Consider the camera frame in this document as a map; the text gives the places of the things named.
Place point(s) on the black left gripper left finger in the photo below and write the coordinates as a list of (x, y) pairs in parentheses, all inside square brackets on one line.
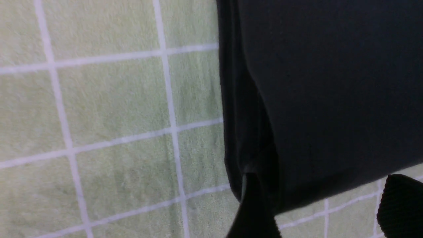
[(254, 218)]

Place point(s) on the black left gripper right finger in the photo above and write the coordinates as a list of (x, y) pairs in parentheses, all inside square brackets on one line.
[(400, 213)]

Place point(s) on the dark gray long-sleeve shirt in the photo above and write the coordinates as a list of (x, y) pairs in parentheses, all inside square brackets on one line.
[(319, 96)]

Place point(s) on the green checkered table mat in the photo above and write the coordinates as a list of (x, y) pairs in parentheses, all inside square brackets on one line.
[(112, 127)]

